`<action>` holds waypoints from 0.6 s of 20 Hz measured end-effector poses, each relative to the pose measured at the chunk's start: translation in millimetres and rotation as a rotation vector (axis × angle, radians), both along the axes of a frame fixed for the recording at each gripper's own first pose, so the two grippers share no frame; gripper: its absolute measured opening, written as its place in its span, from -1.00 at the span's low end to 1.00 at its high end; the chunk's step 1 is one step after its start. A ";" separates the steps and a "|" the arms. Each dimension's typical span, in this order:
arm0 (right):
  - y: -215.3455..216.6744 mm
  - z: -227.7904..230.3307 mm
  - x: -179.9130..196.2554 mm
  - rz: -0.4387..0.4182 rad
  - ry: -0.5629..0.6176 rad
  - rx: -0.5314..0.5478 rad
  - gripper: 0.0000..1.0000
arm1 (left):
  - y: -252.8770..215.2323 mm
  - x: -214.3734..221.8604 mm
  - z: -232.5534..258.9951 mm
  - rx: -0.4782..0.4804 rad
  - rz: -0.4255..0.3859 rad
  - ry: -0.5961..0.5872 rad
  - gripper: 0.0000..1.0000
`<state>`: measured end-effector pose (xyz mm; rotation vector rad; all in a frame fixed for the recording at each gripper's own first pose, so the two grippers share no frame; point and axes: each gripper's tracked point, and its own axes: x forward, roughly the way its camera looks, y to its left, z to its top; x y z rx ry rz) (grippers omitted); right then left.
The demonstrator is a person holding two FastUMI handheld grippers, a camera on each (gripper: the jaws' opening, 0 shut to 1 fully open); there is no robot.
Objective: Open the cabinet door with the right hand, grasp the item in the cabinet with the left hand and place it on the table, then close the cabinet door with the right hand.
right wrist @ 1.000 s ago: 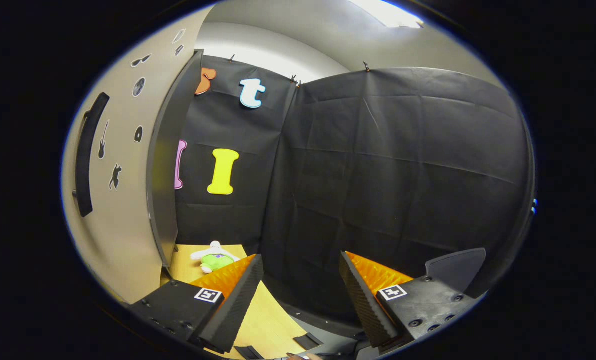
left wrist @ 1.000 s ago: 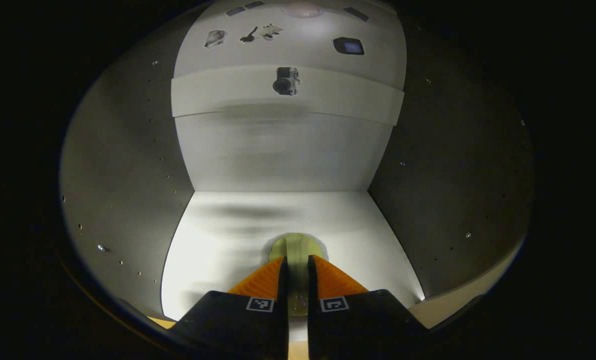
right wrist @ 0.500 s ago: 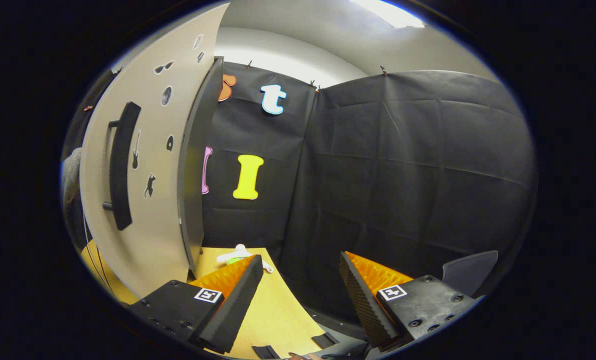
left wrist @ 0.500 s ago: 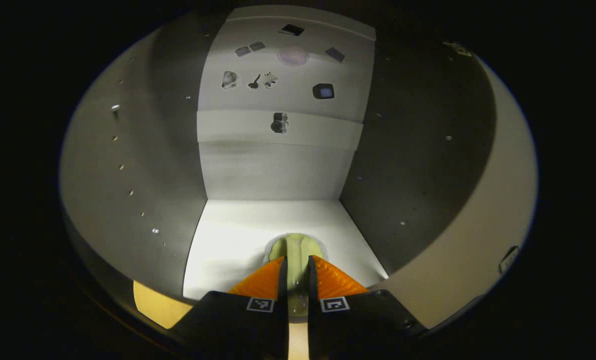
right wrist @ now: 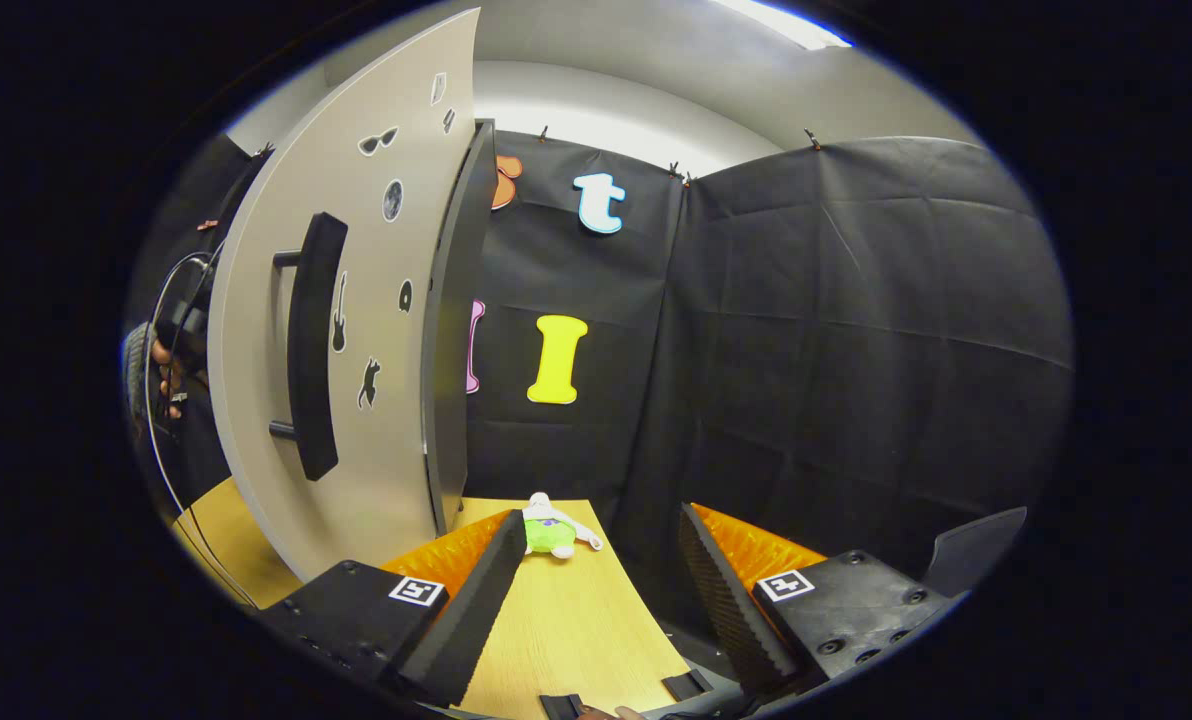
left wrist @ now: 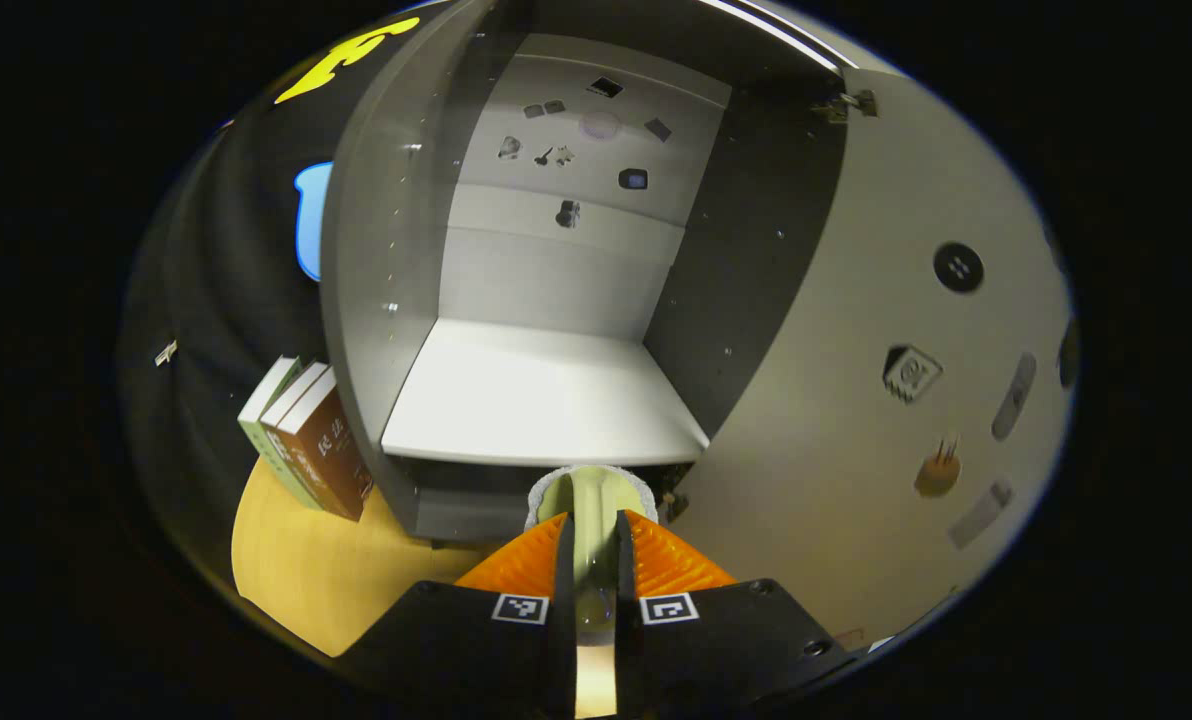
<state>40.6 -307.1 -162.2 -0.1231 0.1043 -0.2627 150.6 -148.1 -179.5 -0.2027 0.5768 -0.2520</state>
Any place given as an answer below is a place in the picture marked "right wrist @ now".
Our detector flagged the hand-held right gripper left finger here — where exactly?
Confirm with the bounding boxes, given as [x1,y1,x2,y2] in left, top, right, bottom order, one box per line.
[256,508,527,709]

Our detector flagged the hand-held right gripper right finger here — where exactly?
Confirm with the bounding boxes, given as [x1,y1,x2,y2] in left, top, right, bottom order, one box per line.
[678,502,957,701]

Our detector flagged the black door handle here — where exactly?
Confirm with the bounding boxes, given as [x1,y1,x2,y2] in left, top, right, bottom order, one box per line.
[269,212,349,483]

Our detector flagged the beige cabinet door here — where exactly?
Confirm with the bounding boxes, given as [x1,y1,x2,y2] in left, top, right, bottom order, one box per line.
[208,8,482,583]

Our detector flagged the dark grey cabinet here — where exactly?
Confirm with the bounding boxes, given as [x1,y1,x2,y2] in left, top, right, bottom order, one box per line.
[421,120,497,536]

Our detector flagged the green and white plush toy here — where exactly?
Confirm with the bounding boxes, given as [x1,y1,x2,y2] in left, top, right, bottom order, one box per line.
[521,492,605,561]

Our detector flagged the dark grey chair back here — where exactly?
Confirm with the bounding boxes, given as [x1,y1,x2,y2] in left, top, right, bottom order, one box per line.
[921,507,1029,599]

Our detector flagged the black backdrop cloth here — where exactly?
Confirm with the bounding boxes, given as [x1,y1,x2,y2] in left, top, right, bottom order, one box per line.
[126,130,1075,641]

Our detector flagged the long ceiling light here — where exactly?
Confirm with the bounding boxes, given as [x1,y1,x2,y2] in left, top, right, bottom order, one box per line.
[711,0,852,51]

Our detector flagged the black cable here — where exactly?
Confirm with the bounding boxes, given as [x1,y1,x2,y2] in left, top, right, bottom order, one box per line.
[142,250,257,608]

